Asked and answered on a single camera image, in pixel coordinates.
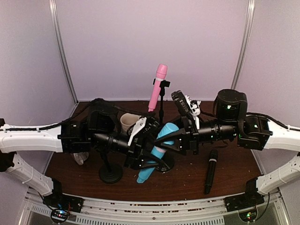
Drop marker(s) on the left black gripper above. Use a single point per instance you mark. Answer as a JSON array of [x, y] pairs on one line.
[[137, 146]]

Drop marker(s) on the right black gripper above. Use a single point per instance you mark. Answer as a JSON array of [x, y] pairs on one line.
[[190, 137]]

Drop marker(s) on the blue toy microphone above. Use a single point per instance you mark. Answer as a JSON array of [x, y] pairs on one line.
[[144, 174]]

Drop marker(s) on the black microphone stand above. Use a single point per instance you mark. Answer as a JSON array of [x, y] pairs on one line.
[[109, 173], [163, 85]]

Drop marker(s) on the black toy microphone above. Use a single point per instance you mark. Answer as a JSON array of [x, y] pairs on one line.
[[213, 158]]

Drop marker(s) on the pink toy microphone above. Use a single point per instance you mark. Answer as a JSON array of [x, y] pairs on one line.
[[160, 76]]

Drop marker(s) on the taped base microphone stand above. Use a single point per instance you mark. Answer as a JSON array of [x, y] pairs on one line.
[[169, 164]]

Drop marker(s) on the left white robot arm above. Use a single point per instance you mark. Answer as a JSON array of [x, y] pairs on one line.
[[100, 130]]

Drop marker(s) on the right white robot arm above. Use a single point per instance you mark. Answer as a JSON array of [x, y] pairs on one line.
[[231, 120]]

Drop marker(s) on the white ceramic mug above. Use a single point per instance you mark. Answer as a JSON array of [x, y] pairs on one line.
[[127, 120]]

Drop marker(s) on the yellow inside cup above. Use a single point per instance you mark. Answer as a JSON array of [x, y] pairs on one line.
[[80, 158]]

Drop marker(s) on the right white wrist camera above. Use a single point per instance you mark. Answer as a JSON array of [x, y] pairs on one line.
[[194, 110]]

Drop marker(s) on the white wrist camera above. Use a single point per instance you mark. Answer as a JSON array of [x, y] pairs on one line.
[[138, 126], [194, 110]]

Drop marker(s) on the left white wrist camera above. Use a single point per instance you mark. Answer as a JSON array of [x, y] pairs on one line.
[[138, 126]]

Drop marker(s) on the front aluminium rail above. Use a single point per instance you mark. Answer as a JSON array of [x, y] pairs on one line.
[[209, 211]]

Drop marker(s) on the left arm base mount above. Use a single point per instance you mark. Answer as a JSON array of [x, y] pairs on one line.
[[61, 205]]

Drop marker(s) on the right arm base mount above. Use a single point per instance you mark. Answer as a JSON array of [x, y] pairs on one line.
[[246, 204]]

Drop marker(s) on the right aluminium frame post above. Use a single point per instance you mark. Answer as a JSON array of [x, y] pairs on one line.
[[249, 18]]

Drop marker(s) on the aluminium frame post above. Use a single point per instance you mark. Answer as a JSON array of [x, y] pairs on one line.
[[249, 18], [62, 54]]

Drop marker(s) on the left aluminium frame post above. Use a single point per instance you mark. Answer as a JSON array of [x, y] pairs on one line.
[[62, 54]]

